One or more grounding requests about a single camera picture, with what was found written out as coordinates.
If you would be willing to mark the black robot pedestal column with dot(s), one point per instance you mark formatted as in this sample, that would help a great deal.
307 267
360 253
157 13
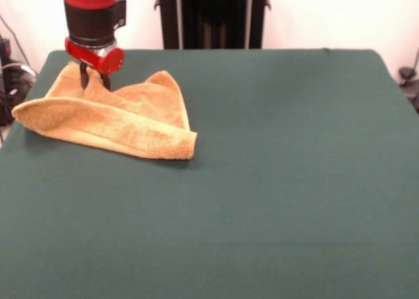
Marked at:
212 17

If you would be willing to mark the black upright power adapter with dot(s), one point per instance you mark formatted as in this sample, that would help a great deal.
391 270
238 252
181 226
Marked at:
5 50

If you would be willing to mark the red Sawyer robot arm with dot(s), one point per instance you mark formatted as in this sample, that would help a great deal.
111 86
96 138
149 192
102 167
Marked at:
88 17

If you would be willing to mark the small black adapter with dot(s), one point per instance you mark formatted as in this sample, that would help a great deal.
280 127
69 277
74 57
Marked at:
407 73

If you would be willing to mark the dark green table cloth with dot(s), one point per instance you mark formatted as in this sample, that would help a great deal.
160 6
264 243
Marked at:
262 181

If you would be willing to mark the black floor object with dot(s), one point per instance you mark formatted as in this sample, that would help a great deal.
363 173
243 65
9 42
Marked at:
414 97

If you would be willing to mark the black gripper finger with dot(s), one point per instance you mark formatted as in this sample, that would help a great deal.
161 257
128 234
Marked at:
106 82
84 76

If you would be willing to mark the orange terry towel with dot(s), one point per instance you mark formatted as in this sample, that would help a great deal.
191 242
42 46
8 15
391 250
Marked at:
114 125

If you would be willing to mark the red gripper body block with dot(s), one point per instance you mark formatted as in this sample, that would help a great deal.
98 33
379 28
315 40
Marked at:
108 61

